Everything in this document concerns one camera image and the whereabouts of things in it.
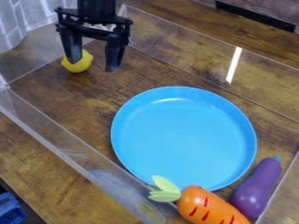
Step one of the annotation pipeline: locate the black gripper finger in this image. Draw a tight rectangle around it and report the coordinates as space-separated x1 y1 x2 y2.
105 34 129 72
60 27 82 64

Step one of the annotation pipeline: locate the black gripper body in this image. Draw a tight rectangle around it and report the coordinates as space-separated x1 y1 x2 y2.
54 0 133 39

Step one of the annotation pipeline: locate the yellow toy lemon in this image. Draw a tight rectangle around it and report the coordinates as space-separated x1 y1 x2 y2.
60 50 93 74

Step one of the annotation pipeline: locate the blue round tray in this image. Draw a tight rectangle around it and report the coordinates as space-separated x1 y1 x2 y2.
110 87 257 191

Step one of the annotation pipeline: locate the white curtain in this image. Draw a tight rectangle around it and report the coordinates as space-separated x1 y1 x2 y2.
0 0 77 53

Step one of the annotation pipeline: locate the orange toy carrot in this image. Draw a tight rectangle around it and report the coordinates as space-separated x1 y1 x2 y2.
148 176 251 224

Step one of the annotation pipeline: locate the blue object at corner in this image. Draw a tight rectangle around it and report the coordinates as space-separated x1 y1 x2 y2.
0 192 25 224

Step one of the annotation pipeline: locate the purple toy eggplant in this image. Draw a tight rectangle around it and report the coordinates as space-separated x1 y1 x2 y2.
231 156 283 219

